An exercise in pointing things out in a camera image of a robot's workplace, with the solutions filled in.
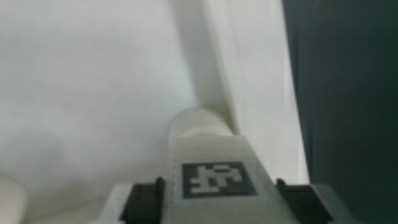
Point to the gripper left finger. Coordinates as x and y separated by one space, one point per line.
133 206

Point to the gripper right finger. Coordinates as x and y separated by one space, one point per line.
315 203

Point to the white leg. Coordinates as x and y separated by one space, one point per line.
220 191

